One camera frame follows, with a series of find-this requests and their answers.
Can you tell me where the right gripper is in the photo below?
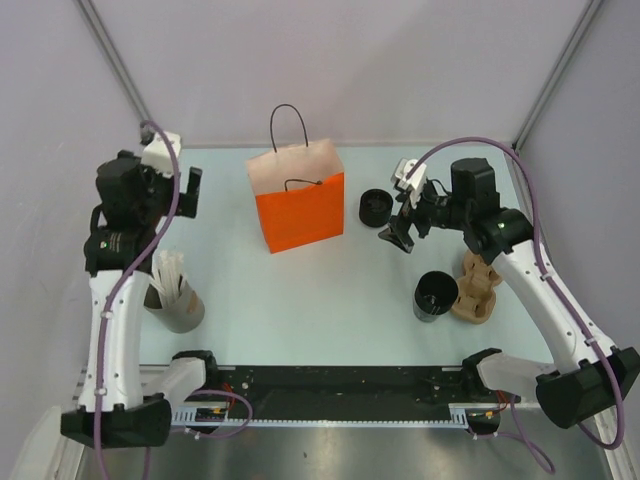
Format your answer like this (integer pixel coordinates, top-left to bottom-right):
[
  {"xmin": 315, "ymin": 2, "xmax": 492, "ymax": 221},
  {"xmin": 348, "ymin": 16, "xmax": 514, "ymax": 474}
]
[{"xmin": 378, "ymin": 179, "xmax": 471, "ymax": 253}]

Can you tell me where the orange paper bag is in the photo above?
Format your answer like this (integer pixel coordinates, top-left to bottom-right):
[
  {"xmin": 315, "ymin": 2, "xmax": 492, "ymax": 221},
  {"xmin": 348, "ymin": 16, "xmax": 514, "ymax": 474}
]
[{"xmin": 246, "ymin": 114, "xmax": 345, "ymax": 254}]

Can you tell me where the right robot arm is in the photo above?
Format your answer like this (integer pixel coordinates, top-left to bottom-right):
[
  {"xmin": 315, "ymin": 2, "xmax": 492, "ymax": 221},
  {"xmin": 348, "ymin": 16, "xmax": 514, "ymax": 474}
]
[{"xmin": 379, "ymin": 158, "xmax": 639, "ymax": 429}]

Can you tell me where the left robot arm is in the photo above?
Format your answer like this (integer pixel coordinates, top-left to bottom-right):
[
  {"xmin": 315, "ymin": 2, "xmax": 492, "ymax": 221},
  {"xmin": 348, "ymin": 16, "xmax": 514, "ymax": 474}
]
[{"xmin": 61, "ymin": 150, "xmax": 221, "ymax": 450}]

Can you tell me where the black coffee cup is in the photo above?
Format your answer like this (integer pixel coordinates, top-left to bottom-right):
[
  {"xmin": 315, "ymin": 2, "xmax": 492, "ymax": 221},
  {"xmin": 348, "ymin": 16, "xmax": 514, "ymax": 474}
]
[{"xmin": 413, "ymin": 271, "xmax": 459, "ymax": 323}]

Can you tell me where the black ribbed cup stack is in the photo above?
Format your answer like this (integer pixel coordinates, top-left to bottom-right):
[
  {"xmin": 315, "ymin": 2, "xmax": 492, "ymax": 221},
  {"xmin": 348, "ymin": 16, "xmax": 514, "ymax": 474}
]
[{"xmin": 358, "ymin": 189, "xmax": 393, "ymax": 228}]

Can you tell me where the white straws bundle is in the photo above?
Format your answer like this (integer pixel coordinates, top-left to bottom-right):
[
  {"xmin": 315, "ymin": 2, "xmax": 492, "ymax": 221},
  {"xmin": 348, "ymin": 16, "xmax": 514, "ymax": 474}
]
[{"xmin": 150, "ymin": 250, "xmax": 185, "ymax": 308}]

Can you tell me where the grey straw holder cup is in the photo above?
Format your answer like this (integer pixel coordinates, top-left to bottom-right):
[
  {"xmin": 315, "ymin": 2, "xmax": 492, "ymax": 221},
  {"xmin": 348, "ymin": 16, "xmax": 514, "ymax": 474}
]
[{"xmin": 144, "ymin": 280, "xmax": 205, "ymax": 334}]

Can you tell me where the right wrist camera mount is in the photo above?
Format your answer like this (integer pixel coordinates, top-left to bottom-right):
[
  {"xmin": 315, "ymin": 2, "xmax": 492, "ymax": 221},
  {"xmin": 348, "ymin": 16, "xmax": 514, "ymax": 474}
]
[{"xmin": 391, "ymin": 158, "xmax": 427, "ymax": 209}]

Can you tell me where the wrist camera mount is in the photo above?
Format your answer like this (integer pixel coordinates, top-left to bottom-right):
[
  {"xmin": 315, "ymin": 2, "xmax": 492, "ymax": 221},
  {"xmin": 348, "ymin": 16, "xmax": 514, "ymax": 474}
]
[
  {"xmin": 141, "ymin": 132, "xmax": 182, "ymax": 178},
  {"xmin": 391, "ymin": 158, "xmax": 427, "ymax": 209}
]

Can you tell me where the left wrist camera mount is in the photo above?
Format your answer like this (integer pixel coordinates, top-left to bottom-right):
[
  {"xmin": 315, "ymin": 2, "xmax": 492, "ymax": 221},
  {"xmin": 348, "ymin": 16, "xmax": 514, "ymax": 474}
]
[{"xmin": 141, "ymin": 132, "xmax": 182, "ymax": 178}]

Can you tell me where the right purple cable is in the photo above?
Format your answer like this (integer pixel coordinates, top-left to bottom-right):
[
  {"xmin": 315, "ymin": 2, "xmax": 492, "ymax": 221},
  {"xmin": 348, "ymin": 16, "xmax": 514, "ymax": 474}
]
[{"xmin": 405, "ymin": 136, "xmax": 626, "ymax": 475}]

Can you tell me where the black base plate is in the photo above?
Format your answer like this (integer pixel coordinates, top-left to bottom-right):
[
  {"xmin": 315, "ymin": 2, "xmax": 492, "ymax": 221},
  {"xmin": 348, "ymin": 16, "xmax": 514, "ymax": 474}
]
[{"xmin": 164, "ymin": 364, "xmax": 521, "ymax": 420}]

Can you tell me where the grey slotted cable duct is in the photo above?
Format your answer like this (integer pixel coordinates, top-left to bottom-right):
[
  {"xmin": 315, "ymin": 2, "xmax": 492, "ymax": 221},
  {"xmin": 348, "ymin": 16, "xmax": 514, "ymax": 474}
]
[{"xmin": 172, "ymin": 405, "xmax": 469, "ymax": 429}]

